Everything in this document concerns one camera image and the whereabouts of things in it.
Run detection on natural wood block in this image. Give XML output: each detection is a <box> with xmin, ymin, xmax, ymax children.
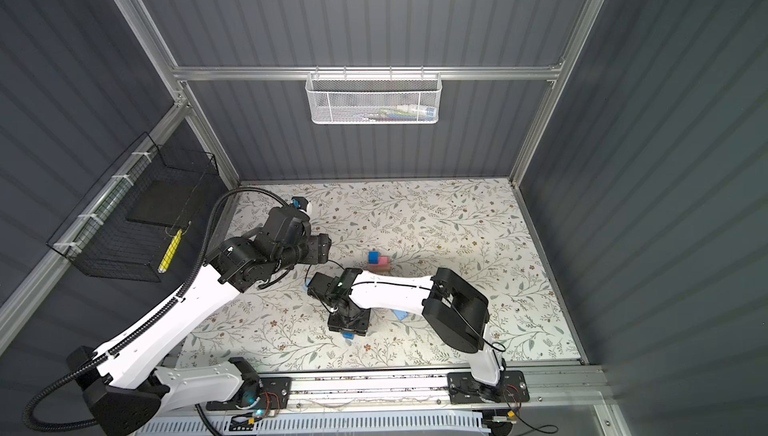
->
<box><xmin>367</xmin><ymin>266</ymin><xmax>391</xmax><ymax>275</ymax></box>

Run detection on pink rectangular block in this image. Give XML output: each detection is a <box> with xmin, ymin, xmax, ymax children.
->
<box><xmin>368</xmin><ymin>256</ymin><xmax>391</xmax><ymax>267</ymax></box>

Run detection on light blue rectangular block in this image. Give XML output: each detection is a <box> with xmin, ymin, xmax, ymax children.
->
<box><xmin>393</xmin><ymin>310</ymin><xmax>409</xmax><ymax>321</ymax></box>

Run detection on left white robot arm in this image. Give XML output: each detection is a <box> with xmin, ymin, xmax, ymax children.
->
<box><xmin>76</xmin><ymin>197</ymin><xmax>331</xmax><ymax>435</ymax></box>

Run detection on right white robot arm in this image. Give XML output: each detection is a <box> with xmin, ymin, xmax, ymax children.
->
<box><xmin>307</xmin><ymin>268</ymin><xmax>505</xmax><ymax>388</ymax></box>

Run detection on black pad in basket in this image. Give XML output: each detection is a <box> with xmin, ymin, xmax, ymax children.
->
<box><xmin>126</xmin><ymin>180</ymin><xmax>203</xmax><ymax>229</ymax></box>

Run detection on yellow marker pen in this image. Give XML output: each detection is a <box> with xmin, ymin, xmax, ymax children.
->
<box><xmin>157</xmin><ymin>229</ymin><xmax>184</xmax><ymax>274</ymax></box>

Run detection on markers in white basket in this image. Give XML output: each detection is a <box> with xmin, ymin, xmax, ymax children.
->
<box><xmin>357</xmin><ymin>104</ymin><xmax>439</xmax><ymax>123</ymax></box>

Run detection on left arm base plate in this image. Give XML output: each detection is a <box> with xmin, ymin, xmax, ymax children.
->
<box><xmin>205</xmin><ymin>377</ymin><xmax>292</xmax><ymax>411</ymax></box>

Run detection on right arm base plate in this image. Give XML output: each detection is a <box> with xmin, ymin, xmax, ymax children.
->
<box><xmin>447</xmin><ymin>371</ymin><xmax>530</xmax><ymax>405</ymax></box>

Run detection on black wire basket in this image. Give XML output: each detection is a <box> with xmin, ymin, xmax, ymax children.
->
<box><xmin>47</xmin><ymin>134</ymin><xmax>221</xmax><ymax>282</ymax></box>

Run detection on white wire basket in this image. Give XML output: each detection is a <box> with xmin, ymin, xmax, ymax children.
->
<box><xmin>305</xmin><ymin>75</ymin><xmax>443</xmax><ymax>125</ymax></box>

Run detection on left black corrugated cable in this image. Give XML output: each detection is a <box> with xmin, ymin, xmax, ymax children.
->
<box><xmin>22</xmin><ymin>186</ymin><xmax>289</xmax><ymax>434</ymax></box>

